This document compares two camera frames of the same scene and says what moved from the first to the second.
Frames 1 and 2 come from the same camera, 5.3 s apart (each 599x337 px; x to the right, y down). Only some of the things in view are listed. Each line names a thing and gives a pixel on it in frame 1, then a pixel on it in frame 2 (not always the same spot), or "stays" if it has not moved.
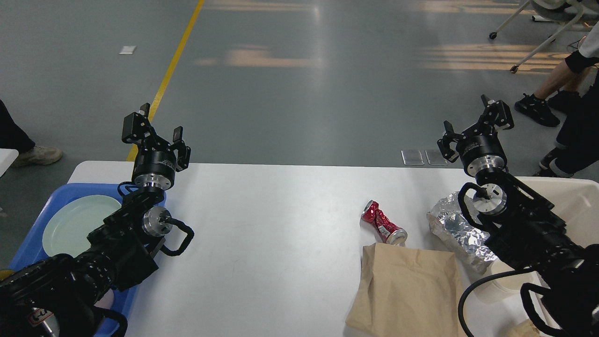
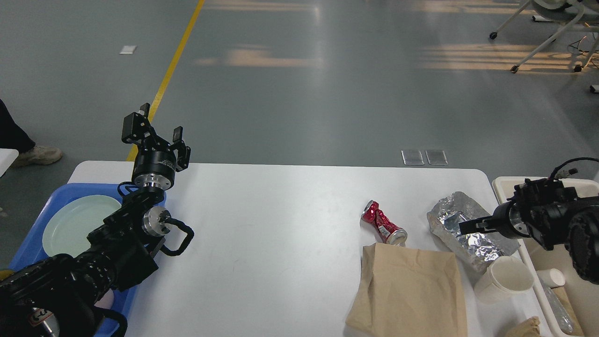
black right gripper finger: x=443 y=143 → x=476 y=226
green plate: x=67 y=229 stays
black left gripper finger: x=137 y=127 stays
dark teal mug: x=4 y=274 stays
